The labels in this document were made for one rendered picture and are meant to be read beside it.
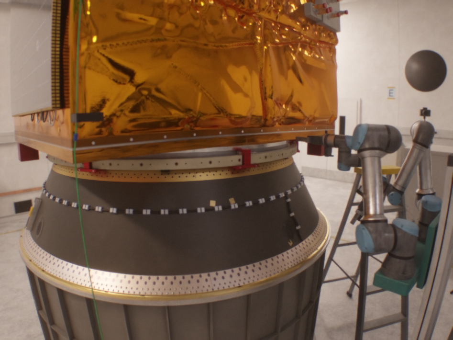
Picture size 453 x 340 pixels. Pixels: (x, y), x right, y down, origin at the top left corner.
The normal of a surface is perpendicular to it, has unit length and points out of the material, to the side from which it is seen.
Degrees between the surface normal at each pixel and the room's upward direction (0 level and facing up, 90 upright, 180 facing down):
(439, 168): 90
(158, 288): 43
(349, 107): 90
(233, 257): 62
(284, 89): 89
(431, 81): 90
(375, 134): 69
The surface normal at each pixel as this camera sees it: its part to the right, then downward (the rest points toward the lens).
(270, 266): 0.37, -0.62
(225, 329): 0.34, 0.17
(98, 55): 0.55, 0.33
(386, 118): -0.69, 0.13
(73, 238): -0.30, -0.31
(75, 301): -0.30, 0.17
